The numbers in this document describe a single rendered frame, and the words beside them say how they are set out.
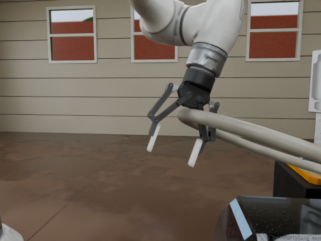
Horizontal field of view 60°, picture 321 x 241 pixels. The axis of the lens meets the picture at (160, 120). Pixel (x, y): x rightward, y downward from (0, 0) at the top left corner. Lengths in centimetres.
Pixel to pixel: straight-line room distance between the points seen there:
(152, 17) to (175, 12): 6
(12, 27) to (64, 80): 200
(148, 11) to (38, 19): 777
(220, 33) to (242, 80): 654
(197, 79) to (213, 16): 15
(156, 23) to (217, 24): 15
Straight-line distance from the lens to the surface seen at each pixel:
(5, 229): 51
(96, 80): 760
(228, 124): 55
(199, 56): 67
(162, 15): 73
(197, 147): 68
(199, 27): 70
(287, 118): 753
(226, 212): 136
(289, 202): 141
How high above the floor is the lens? 134
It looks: 8 degrees down
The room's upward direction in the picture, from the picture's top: straight up
